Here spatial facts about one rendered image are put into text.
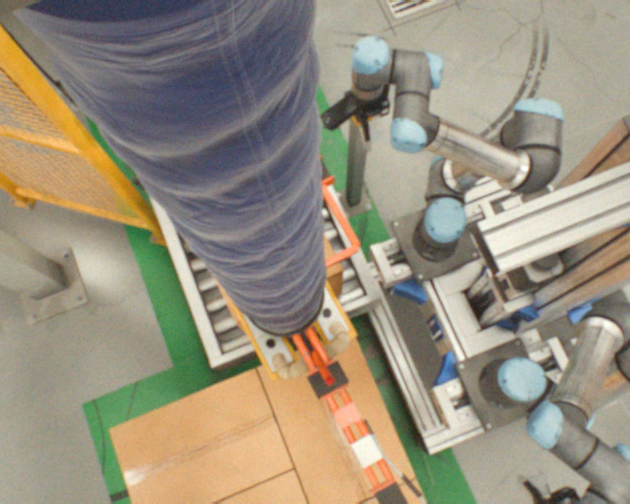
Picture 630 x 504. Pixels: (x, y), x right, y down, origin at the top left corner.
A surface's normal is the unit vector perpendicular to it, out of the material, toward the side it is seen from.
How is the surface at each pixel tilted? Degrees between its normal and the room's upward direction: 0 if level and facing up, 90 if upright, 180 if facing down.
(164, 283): 0
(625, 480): 0
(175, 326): 0
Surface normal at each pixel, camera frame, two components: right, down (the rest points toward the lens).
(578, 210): -0.03, -0.25
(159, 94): -0.16, 0.90
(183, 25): 0.30, 0.95
